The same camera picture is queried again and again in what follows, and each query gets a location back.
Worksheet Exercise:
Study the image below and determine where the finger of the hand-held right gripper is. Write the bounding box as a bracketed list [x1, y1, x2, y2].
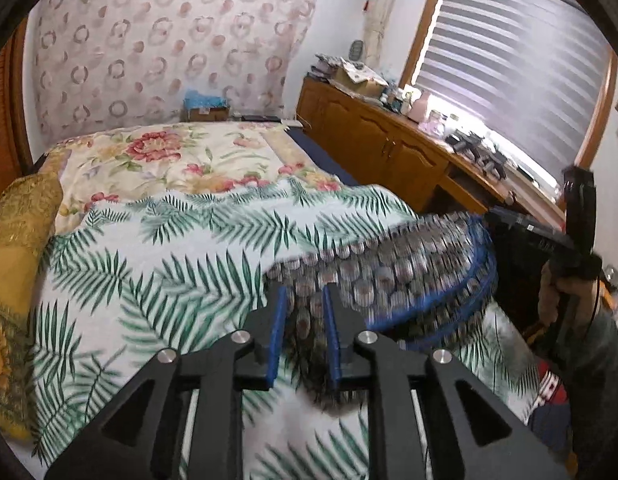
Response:
[483, 207, 575, 257]

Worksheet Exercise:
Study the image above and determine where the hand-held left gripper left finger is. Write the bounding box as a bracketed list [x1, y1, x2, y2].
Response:
[44, 285, 292, 480]

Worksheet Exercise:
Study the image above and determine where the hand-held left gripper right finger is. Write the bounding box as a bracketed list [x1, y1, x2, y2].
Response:
[321, 285, 572, 480]

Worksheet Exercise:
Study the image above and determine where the navy medallion print satin garment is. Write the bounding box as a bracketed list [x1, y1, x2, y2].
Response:
[264, 212, 500, 406]

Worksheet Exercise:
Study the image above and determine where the person's right forearm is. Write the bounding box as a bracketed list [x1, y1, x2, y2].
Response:
[544, 300, 618, 461]

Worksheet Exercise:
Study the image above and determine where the person's right hand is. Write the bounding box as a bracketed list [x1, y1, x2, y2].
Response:
[538, 265, 597, 326]

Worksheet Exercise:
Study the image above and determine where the white palm leaf print blanket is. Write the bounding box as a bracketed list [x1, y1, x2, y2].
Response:
[31, 177, 545, 480]

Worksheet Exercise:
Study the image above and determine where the pink container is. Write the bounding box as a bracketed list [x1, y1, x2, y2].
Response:
[408, 91, 440, 123]

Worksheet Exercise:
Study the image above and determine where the wooden cabinet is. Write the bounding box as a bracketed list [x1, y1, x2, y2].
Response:
[295, 76, 565, 231]

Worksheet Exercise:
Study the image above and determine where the striped window blind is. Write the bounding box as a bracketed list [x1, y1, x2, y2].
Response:
[414, 0, 612, 176]

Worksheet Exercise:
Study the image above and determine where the red and blue cloth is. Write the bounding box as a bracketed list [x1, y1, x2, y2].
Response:
[526, 360, 572, 453]

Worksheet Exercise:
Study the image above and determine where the navy blue blanket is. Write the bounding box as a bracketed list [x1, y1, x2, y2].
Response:
[288, 130, 360, 186]

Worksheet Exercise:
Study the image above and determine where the cream floral quilt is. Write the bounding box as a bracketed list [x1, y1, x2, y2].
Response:
[41, 124, 350, 236]

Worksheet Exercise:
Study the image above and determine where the open cardboard box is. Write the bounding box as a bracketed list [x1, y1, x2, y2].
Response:
[334, 57, 387, 98]

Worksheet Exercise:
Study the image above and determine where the small box with blue packets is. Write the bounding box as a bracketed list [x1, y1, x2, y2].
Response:
[183, 90, 230, 122]

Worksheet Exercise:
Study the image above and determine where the tied beige curtain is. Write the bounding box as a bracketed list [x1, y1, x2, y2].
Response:
[366, 0, 405, 61]

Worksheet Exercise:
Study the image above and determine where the golden embroidered pillow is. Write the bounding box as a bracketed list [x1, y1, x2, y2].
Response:
[0, 172, 64, 441]

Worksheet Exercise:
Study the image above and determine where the ring print wall cloth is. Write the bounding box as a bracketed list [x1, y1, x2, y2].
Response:
[26, 0, 317, 136]

